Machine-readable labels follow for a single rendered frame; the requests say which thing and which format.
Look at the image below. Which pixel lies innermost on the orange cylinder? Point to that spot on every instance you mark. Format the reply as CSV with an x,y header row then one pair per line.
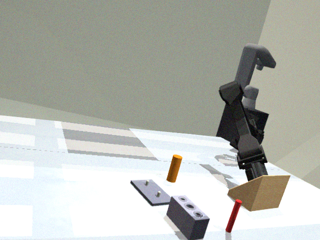
x,y
174,168

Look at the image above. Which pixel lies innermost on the red peg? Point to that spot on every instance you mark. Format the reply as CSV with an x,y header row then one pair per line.
x,y
233,215

